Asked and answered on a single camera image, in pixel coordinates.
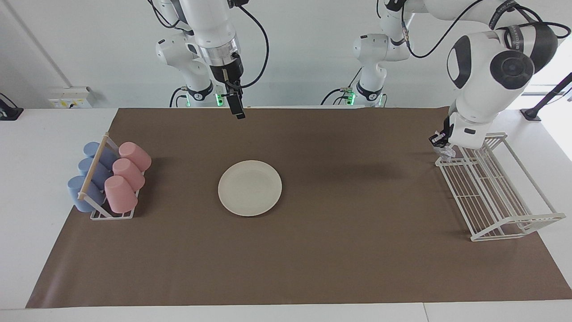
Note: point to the brown table mat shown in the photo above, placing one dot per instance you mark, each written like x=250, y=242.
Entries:
x=313, y=259

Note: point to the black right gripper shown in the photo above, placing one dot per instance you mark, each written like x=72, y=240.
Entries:
x=228, y=74

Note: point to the black table clamp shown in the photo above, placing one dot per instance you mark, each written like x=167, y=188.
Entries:
x=9, y=112

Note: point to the blue plastic cup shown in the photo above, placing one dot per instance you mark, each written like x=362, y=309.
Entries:
x=78, y=190
x=91, y=149
x=87, y=167

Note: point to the white wall outlet box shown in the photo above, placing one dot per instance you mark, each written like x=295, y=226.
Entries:
x=69, y=97

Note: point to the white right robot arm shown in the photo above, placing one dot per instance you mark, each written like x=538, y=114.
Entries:
x=210, y=27

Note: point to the bright window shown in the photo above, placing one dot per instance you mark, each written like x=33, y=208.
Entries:
x=564, y=62

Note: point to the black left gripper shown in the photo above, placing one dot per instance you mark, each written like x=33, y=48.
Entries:
x=446, y=127

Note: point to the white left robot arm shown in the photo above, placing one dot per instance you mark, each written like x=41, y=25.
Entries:
x=473, y=67

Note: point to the clear plastic bag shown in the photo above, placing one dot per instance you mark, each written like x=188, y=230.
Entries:
x=447, y=154

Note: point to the cream round plate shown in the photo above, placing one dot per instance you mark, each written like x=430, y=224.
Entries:
x=250, y=188

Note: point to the pink plastic cup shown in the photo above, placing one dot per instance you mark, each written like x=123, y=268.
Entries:
x=135, y=155
x=119, y=194
x=128, y=173

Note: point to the black angled stand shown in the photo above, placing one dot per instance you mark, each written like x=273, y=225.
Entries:
x=543, y=100

